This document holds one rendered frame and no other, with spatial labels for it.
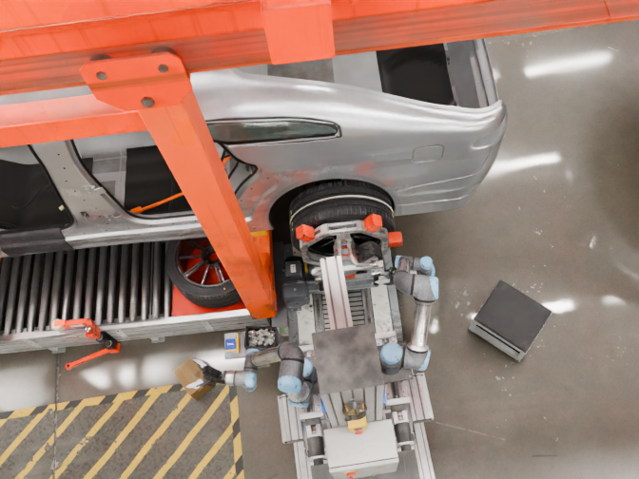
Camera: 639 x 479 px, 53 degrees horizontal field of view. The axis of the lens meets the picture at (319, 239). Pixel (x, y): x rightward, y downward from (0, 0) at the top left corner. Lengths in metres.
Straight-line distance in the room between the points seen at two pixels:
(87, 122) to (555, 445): 3.54
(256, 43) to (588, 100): 4.20
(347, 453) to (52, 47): 2.20
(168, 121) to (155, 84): 0.28
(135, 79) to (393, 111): 1.69
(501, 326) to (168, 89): 2.98
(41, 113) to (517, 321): 3.18
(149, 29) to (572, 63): 4.55
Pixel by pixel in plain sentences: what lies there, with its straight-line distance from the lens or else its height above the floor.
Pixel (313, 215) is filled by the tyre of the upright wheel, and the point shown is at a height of 1.14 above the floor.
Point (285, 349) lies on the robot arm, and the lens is 3.17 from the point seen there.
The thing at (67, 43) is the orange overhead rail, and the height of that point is 3.04.
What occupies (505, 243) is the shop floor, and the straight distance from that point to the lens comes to 5.02.
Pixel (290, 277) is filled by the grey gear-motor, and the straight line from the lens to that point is 4.41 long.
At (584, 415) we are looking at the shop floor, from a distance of 4.75.
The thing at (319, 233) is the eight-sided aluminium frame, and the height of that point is 1.10.
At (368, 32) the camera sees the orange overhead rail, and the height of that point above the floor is 3.00.
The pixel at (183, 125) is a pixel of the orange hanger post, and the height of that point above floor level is 2.66.
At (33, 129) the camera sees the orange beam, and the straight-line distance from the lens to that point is 2.48.
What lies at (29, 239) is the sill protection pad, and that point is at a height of 0.96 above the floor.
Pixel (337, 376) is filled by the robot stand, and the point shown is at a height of 2.03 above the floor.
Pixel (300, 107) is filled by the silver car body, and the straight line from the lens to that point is 3.32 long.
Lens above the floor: 4.47
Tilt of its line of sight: 64 degrees down
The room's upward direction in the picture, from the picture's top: 10 degrees counter-clockwise
